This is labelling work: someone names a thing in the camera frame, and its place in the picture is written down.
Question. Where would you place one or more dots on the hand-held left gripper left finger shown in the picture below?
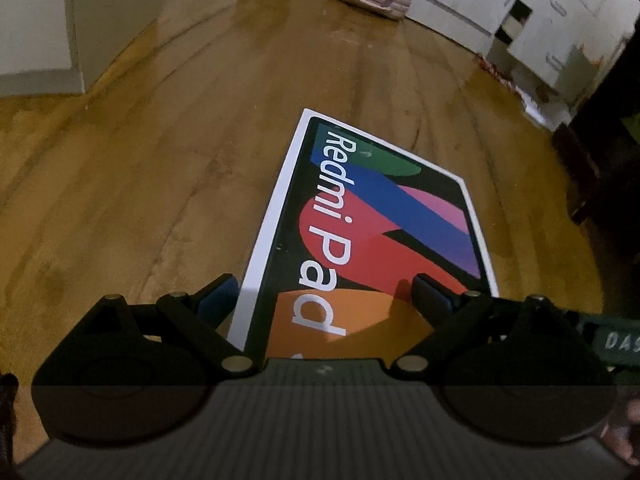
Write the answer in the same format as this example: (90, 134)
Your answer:
(220, 297)

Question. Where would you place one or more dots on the red wrapper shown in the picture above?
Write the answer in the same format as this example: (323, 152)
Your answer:
(492, 70)

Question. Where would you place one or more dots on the colourful printed tablet box lid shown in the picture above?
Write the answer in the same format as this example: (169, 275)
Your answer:
(350, 200)

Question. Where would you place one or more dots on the white drawer cabinet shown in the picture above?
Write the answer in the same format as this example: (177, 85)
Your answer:
(565, 30)

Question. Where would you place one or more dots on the person's right hand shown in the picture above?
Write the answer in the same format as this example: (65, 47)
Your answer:
(622, 425)

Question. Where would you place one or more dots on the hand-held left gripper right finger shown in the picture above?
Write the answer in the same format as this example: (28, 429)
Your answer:
(434, 297)

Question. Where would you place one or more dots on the white side cabinet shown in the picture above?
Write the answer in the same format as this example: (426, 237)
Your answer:
(40, 20)

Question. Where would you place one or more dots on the dark wooden table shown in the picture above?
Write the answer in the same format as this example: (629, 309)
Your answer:
(610, 160)

